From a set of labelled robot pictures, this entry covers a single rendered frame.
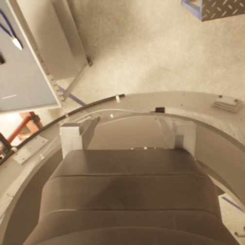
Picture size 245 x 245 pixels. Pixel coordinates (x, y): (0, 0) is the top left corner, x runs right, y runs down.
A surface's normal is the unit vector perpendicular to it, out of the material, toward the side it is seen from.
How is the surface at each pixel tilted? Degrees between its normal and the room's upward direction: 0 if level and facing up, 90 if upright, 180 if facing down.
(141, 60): 0
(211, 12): 0
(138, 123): 1
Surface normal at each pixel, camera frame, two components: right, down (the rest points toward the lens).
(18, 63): -0.12, 0.63
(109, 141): 0.27, 0.54
